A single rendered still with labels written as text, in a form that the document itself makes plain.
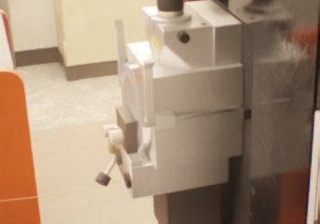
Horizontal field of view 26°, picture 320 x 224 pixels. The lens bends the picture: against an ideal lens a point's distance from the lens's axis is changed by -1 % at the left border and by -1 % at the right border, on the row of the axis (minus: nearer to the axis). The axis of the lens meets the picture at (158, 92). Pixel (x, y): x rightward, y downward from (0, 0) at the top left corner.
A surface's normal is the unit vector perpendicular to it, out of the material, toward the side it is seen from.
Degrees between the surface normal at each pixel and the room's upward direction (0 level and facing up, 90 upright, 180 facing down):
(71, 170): 0
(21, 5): 90
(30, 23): 90
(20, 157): 90
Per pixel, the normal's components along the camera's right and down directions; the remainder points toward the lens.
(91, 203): -0.03, -0.92
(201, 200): 0.27, 0.37
